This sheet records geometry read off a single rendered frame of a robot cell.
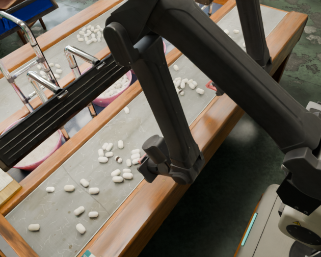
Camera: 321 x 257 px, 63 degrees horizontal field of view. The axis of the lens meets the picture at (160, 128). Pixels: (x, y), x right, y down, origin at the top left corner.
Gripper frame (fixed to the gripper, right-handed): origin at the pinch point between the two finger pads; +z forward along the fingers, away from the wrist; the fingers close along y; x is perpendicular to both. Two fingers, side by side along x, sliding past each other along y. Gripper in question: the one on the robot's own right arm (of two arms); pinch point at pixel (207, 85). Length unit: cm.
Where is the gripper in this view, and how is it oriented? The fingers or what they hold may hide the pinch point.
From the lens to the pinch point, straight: 109.9
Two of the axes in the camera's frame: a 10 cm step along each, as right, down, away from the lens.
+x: 5.6, 7.7, 3.3
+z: -5.6, 0.5, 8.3
